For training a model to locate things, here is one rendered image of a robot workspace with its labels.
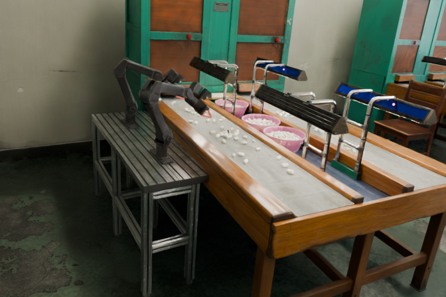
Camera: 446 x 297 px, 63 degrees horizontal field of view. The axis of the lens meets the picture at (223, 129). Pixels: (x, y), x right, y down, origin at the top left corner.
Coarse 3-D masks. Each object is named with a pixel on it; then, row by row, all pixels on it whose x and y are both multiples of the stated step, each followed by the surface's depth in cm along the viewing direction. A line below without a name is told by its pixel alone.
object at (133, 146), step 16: (144, 112) 286; (112, 128) 247; (128, 128) 246; (144, 128) 248; (112, 144) 219; (128, 144) 219; (144, 144) 221; (176, 144) 225; (128, 160) 197; (144, 160) 198; (176, 160) 202; (192, 160) 203; (144, 176) 181; (160, 176) 182; (176, 176) 184; (192, 176) 185; (208, 176) 188; (144, 192) 172
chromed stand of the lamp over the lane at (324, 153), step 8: (288, 96) 176; (296, 96) 179; (304, 96) 181; (312, 96) 183; (304, 104) 165; (320, 104) 167; (328, 136) 176; (304, 144) 193; (328, 144) 177; (304, 152) 194; (320, 152) 183; (328, 152) 178
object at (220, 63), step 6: (210, 60) 259; (216, 60) 261; (222, 60) 263; (222, 66) 248; (228, 66) 250; (234, 66) 252; (228, 84) 265; (234, 84) 257; (234, 90) 258; (234, 96) 259; (234, 102) 261; (222, 108) 276; (234, 108) 262
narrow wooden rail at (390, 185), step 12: (252, 108) 289; (312, 144) 228; (324, 144) 218; (348, 156) 201; (360, 168) 194; (372, 168) 188; (372, 180) 188; (384, 180) 181; (396, 180) 176; (384, 192) 182; (396, 192) 175
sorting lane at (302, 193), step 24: (192, 120) 250; (216, 120) 254; (216, 144) 211; (240, 144) 214; (264, 144) 216; (264, 168) 184; (288, 168) 186; (288, 192) 161; (312, 192) 163; (336, 192) 165
